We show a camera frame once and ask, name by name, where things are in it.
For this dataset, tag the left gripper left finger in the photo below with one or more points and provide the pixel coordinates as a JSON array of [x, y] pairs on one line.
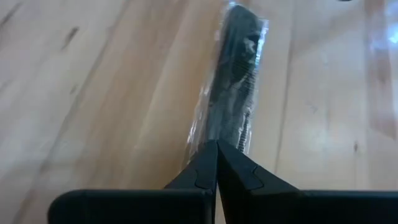
[[174, 202]]

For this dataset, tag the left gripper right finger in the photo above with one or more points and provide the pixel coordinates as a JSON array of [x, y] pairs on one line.
[[280, 205]]

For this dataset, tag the black comb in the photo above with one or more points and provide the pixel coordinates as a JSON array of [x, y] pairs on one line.
[[236, 77]]

